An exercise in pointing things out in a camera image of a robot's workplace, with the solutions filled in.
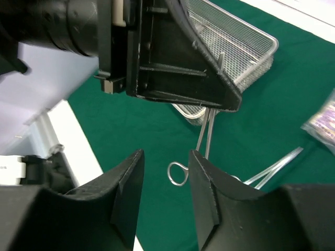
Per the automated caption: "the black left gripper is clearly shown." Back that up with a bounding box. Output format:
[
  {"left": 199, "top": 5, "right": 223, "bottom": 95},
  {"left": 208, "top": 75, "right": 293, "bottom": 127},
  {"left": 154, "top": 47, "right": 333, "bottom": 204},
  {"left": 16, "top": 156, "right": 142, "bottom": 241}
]
[{"left": 95, "top": 1, "right": 242, "bottom": 112}]

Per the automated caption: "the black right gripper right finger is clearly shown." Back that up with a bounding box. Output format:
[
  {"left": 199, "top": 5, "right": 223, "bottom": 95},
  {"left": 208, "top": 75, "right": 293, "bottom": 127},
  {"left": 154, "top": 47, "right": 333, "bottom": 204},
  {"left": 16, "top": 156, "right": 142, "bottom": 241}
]
[{"left": 188, "top": 150, "right": 265, "bottom": 250}]

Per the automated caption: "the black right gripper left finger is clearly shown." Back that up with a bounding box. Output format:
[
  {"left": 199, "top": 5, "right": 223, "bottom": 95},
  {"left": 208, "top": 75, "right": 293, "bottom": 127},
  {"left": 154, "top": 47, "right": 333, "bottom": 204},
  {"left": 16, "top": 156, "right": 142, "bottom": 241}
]
[{"left": 66, "top": 149, "right": 144, "bottom": 248}]

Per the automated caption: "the steel haemostat clamp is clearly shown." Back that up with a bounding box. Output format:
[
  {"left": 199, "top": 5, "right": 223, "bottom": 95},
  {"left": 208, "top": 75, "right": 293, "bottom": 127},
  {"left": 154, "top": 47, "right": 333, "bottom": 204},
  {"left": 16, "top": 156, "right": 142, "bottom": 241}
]
[{"left": 232, "top": 147, "right": 304, "bottom": 190}]

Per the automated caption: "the steel mesh instrument tray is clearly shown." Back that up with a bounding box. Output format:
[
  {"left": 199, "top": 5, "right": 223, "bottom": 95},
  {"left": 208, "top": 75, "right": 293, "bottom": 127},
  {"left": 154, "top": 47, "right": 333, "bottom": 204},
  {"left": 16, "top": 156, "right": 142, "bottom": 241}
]
[{"left": 171, "top": 0, "right": 278, "bottom": 126}]

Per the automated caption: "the green surgical drape cloth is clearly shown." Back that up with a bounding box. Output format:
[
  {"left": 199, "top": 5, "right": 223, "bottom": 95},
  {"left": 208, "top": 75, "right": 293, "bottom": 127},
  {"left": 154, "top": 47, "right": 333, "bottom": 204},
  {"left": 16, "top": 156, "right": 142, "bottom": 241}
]
[{"left": 69, "top": 1, "right": 334, "bottom": 250}]

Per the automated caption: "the purple packet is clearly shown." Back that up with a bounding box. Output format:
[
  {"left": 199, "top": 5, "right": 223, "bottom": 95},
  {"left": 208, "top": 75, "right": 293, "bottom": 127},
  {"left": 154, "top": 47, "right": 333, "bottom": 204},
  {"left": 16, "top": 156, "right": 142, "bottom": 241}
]
[{"left": 301, "top": 89, "right": 334, "bottom": 154}]

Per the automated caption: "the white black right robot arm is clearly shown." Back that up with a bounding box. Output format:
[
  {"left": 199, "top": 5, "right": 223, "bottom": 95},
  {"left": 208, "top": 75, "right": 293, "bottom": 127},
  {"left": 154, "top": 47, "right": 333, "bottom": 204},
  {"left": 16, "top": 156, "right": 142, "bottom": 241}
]
[{"left": 1, "top": 150, "right": 144, "bottom": 250}]

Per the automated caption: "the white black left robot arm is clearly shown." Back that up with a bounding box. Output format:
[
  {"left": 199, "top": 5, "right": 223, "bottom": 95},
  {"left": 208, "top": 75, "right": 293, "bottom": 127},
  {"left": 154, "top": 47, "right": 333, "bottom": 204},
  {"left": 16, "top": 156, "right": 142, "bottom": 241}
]
[{"left": 1, "top": 1, "right": 242, "bottom": 112}]

